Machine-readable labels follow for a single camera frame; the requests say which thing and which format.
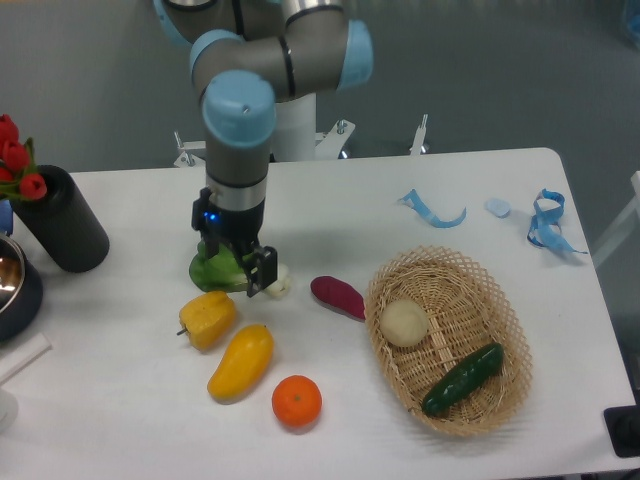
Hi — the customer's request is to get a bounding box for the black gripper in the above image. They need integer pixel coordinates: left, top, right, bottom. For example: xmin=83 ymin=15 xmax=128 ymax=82
xmin=191 ymin=187 xmax=278 ymax=298

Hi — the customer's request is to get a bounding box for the tangled blue tape strip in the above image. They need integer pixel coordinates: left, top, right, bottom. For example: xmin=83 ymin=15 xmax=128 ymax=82
xmin=526 ymin=188 xmax=587 ymax=254

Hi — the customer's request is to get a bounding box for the small pale blue cap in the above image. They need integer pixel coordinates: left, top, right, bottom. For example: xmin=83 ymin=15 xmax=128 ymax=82
xmin=484 ymin=198 xmax=511 ymax=219

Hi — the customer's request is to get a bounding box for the curved blue tape strip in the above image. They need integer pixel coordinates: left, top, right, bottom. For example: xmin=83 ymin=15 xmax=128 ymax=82
xmin=398 ymin=189 xmax=467 ymax=229

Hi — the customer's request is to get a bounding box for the woven wicker basket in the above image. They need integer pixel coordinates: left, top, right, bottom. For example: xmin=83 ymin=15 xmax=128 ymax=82
xmin=364 ymin=246 xmax=532 ymax=436

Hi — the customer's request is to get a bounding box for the yellow mango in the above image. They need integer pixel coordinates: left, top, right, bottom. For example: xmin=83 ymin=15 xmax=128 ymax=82
xmin=207 ymin=324 xmax=274 ymax=403

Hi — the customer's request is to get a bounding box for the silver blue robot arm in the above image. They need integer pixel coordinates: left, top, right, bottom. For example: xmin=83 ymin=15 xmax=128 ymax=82
xmin=154 ymin=1 xmax=374 ymax=296

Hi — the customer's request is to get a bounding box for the dark green cucumber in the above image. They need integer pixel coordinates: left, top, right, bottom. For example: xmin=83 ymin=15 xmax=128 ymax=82
xmin=421 ymin=342 xmax=504 ymax=417

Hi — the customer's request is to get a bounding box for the red tulip bouquet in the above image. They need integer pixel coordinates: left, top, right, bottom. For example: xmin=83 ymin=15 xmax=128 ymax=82
xmin=1 ymin=114 xmax=47 ymax=202

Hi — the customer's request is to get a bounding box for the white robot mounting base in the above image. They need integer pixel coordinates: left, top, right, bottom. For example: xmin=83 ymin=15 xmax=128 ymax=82
xmin=173 ymin=94 xmax=430 ymax=168

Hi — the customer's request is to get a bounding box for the green bok choy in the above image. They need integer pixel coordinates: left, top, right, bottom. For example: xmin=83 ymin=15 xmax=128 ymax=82
xmin=188 ymin=241 xmax=292 ymax=298

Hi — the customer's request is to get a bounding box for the yellow bell pepper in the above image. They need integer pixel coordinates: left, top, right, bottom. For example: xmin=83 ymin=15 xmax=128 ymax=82
xmin=176 ymin=291 xmax=236 ymax=351

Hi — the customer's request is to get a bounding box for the orange tangerine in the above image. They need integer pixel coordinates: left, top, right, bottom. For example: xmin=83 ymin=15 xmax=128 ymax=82
xmin=271 ymin=375 xmax=323 ymax=429

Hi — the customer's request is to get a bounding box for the black cylindrical vase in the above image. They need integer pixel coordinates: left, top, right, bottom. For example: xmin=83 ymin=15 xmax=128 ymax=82
xmin=11 ymin=165 xmax=110 ymax=273

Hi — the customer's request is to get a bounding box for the black device at edge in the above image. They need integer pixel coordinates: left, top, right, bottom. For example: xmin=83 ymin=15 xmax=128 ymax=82
xmin=603 ymin=405 xmax=639 ymax=458

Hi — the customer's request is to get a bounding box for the dark metal bowl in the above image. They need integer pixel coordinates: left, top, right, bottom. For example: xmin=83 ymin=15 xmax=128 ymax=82
xmin=1 ymin=234 xmax=43 ymax=342

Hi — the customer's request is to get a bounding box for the purple sweet potato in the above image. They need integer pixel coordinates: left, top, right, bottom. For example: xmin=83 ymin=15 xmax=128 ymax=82
xmin=310 ymin=276 xmax=365 ymax=321

